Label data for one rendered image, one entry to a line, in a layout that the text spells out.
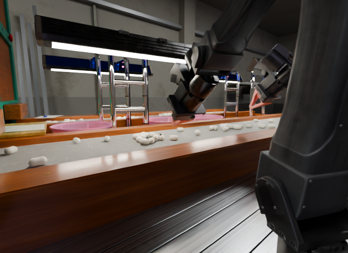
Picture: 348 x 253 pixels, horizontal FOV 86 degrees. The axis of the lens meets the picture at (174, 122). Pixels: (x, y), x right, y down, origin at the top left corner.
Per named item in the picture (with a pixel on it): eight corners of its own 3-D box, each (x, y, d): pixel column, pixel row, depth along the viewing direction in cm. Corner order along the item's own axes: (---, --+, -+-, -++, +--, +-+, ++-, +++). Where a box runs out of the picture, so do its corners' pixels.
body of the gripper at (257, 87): (252, 87, 68) (269, 72, 62) (268, 88, 73) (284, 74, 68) (263, 101, 65) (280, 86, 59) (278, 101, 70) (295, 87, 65)
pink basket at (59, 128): (125, 139, 96) (125, 121, 95) (90, 155, 70) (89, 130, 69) (82, 137, 103) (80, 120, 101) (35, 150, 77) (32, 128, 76)
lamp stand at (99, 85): (133, 134, 110) (131, 56, 104) (97, 138, 99) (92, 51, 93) (122, 130, 126) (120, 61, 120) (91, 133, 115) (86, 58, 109)
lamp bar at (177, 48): (212, 63, 81) (213, 45, 80) (35, 39, 47) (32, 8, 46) (200, 65, 88) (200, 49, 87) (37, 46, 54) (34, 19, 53)
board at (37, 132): (45, 134, 64) (45, 131, 64) (-16, 140, 56) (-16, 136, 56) (46, 123, 91) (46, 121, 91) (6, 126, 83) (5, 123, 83)
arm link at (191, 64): (175, 63, 51) (187, 19, 41) (204, 65, 53) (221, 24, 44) (184, 95, 45) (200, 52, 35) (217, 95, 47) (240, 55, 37)
